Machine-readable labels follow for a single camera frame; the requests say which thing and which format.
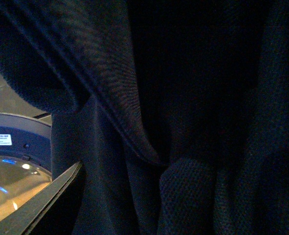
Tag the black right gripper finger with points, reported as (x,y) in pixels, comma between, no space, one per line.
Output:
(53,211)

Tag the dark navy garment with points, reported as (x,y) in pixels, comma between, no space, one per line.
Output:
(179,109)

